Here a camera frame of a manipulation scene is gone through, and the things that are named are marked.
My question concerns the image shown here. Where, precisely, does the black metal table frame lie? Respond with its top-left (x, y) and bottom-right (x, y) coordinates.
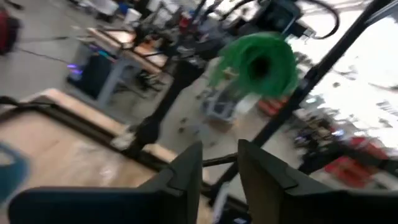
top-left (0, 0), bottom-right (393, 215)

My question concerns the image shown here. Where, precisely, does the clear plastic bag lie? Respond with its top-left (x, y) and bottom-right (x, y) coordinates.
top-left (70, 139), bottom-right (129, 188)

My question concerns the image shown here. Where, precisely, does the green elastic bandage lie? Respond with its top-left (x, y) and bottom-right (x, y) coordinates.
top-left (208, 30), bottom-right (300, 100)

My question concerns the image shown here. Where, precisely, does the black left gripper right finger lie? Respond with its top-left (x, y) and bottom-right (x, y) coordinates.
top-left (238, 139), bottom-right (398, 224)

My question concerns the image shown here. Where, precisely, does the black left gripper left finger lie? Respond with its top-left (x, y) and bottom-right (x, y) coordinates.
top-left (8, 141), bottom-right (203, 224)

